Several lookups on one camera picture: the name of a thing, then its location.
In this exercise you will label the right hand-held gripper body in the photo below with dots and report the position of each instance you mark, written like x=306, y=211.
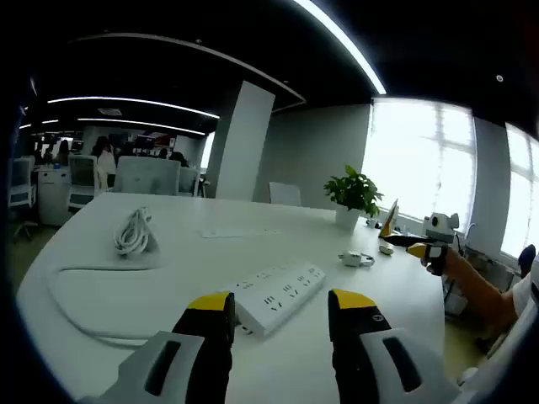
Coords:
x=440, y=223

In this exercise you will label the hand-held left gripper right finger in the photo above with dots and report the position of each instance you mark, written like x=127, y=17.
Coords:
x=358, y=324

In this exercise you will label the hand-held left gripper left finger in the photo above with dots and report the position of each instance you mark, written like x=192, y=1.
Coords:
x=198, y=320

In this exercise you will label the white charger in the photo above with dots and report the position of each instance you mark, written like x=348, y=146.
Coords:
x=350, y=257

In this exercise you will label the white power strip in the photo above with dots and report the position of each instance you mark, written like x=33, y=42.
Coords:
x=278, y=294

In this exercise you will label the small white desk object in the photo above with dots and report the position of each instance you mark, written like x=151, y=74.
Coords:
x=385, y=249

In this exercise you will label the white desk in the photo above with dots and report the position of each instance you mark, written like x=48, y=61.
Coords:
x=189, y=269

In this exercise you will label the ceiling light strip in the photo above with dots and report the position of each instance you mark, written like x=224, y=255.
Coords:
x=135, y=102
x=349, y=46
x=143, y=124

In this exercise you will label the person's right hand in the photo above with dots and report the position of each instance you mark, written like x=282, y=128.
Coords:
x=440, y=266

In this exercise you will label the yellow white tent sign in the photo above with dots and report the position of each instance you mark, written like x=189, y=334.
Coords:
x=389, y=221

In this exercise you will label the bright window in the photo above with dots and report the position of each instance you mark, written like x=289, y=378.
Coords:
x=520, y=202
x=417, y=168

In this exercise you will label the green potted plant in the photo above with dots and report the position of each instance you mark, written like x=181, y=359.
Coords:
x=353, y=189

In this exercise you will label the person in white shirt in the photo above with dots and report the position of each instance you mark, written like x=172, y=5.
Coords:
x=524, y=299

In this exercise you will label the grey office chair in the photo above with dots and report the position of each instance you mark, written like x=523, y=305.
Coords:
x=147, y=174

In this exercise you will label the white mesh office chair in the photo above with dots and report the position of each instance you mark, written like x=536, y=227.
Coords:
x=21, y=185
x=82, y=177

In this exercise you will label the white cabinet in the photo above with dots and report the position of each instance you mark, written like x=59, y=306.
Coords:
x=54, y=193

